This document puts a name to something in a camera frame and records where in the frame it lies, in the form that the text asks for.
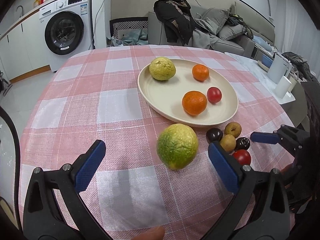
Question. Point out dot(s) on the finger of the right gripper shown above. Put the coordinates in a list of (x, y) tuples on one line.
[(265, 138)]

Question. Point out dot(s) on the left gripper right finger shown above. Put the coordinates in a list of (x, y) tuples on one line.
[(259, 208)]

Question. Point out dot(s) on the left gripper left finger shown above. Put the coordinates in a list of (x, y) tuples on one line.
[(53, 207)]

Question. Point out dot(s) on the dark plum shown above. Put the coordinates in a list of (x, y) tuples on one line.
[(214, 134), (242, 143)]

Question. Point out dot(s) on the red tomato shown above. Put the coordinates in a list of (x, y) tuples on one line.
[(243, 157), (214, 95)]

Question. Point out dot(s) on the brown longan fruit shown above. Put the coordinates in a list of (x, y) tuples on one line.
[(228, 143), (233, 128)]

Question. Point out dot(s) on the large orange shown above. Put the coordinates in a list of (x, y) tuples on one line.
[(194, 102)]

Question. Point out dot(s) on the green yellow citrus fruit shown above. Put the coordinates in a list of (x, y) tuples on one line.
[(177, 146)]

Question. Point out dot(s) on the small mandarin orange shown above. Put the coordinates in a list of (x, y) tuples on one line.
[(200, 72)]

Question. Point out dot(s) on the yellow bumpy citrus fruit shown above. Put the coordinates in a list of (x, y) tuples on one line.
[(162, 69)]

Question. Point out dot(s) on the person's right hand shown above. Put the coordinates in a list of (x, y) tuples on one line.
[(287, 170)]

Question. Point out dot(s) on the person's left hand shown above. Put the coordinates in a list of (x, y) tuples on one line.
[(156, 233)]

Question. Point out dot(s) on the white cup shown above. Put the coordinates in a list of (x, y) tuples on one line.
[(282, 87)]

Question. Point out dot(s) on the white kettle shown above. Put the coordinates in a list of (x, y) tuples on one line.
[(280, 67)]

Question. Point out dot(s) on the white marble side table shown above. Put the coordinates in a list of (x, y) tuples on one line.
[(253, 67)]

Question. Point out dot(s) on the cream round plate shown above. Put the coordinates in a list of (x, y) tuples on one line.
[(165, 97)]

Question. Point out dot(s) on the grey sofa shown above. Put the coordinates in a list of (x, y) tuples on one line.
[(229, 38)]

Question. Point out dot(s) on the grey blanket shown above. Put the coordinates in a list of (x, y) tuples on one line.
[(205, 33)]

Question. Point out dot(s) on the grey cushion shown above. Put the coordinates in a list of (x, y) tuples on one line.
[(216, 18)]

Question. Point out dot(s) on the pink checkered tablecloth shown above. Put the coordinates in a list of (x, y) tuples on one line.
[(95, 96)]

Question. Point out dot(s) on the black jacket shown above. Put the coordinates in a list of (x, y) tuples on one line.
[(178, 21)]

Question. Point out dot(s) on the white kitchen cabinets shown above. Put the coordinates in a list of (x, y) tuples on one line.
[(23, 50)]

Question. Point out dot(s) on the white washing machine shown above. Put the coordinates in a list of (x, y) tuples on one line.
[(67, 30)]

